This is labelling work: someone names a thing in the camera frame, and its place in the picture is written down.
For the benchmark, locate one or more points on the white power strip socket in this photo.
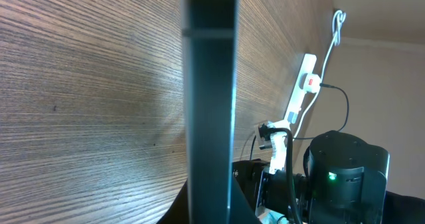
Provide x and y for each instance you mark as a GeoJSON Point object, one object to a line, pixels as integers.
{"type": "Point", "coordinates": [306, 82]}

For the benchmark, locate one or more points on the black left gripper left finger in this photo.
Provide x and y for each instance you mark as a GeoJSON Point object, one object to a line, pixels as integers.
{"type": "Point", "coordinates": [178, 213]}

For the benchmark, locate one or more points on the teal Galaxy smartphone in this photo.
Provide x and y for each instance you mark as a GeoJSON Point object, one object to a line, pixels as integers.
{"type": "Point", "coordinates": [209, 32]}

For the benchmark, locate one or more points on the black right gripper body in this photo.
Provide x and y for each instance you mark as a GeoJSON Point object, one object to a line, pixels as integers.
{"type": "Point", "coordinates": [261, 189]}

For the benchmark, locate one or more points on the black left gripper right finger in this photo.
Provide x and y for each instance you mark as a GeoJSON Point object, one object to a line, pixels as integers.
{"type": "Point", "coordinates": [240, 211]}

